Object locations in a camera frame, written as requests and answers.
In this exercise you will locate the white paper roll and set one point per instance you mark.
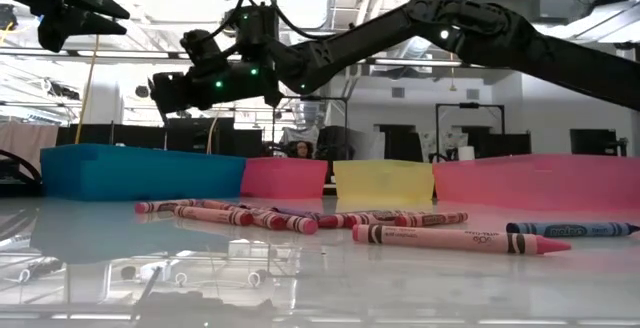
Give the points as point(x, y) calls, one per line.
point(466, 153)

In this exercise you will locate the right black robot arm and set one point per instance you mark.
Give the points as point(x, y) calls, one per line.
point(475, 28)

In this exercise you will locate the black office chair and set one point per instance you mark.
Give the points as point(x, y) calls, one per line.
point(332, 143)

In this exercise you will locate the pink hanging cloth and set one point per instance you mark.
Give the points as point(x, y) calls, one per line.
point(25, 143)

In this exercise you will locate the pink crayon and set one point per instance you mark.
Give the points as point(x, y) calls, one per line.
point(450, 239)

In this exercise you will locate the blue crayon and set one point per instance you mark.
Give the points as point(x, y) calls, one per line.
point(565, 230)

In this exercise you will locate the pink plastic bin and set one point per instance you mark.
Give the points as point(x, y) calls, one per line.
point(540, 183)

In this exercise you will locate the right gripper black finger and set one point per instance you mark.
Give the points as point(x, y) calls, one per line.
point(161, 93)

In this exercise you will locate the black rack frame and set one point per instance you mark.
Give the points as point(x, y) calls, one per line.
point(470, 105)

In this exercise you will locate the red plastic bin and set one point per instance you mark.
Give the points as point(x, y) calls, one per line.
point(285, 178)

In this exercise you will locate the blue plastic bin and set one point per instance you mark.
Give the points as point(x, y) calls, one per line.
point(140, 173)

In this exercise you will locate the person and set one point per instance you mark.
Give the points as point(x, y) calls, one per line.
point(301, 149)

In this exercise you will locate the yellow plastic bin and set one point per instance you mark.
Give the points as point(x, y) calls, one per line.
point(382, 180)

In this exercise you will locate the black monitor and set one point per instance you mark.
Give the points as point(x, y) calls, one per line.
point(400, 143)
point(595, 142)
point(505, 145)

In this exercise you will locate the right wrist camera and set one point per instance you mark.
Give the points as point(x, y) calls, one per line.
point(202, 50)

